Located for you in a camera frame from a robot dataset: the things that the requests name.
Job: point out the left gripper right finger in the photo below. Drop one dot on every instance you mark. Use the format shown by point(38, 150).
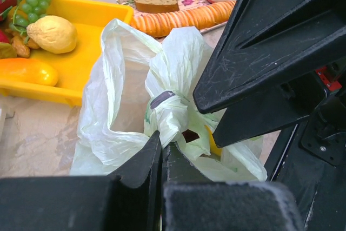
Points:
point(190, 201)

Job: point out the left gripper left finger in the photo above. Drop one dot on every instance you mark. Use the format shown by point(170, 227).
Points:
point(129, 198)

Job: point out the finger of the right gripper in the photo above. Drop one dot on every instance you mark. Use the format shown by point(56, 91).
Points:
point(269, 42)

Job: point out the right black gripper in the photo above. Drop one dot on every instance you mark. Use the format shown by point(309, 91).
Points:
point(309, 158)

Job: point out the yellow apple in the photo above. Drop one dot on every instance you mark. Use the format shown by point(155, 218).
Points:
point(213, 147)

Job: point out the light green plastic bag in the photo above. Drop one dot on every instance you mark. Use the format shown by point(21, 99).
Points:
point(140, 85)

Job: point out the floral bread tray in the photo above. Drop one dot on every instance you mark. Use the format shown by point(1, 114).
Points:
point(189, 1)

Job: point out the long baguette loaf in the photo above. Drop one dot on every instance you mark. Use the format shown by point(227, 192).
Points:
point(207, 16)

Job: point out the brown bread slice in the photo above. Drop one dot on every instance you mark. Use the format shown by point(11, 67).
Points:
point(156, 6)

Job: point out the orange mango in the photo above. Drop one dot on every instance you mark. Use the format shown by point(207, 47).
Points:
point(28, 71)

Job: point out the yellow pear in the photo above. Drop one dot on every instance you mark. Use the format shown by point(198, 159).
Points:
point(53, 34)

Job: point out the yellow plastic fruit tray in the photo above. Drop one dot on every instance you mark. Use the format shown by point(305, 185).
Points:
point(89, 17)

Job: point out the green grape bunch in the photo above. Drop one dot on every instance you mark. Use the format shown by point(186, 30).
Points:
point(35, 1)

